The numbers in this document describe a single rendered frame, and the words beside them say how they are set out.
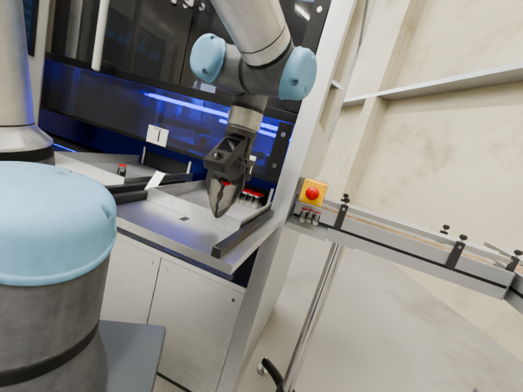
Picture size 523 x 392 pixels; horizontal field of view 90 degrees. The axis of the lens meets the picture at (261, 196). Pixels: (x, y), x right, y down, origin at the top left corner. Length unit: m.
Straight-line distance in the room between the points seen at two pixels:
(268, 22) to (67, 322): 0.37
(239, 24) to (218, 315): 0.92
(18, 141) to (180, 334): 0.96
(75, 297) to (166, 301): 0.90
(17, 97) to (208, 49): 0.27
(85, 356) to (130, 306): 0.95
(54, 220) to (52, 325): 0.09
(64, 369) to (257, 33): 0.40
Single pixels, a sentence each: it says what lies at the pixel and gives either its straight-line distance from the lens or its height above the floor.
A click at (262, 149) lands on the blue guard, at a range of 0.85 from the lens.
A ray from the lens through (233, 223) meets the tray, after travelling 0.61.
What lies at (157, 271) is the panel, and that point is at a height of 0.51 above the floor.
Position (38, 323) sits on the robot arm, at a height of 0.93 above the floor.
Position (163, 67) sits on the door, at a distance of 1.07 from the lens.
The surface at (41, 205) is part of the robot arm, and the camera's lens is 0.25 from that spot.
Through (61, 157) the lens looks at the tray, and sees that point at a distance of 0.94.
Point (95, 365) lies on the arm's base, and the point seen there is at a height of 0.84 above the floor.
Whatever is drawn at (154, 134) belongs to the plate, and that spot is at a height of 1.02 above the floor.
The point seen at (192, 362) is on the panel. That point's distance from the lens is 1.24.
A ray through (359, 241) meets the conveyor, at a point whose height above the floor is 0.87.
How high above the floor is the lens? 1.10
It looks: 11 degrees down
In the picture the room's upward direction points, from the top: 16 degrees clockwise
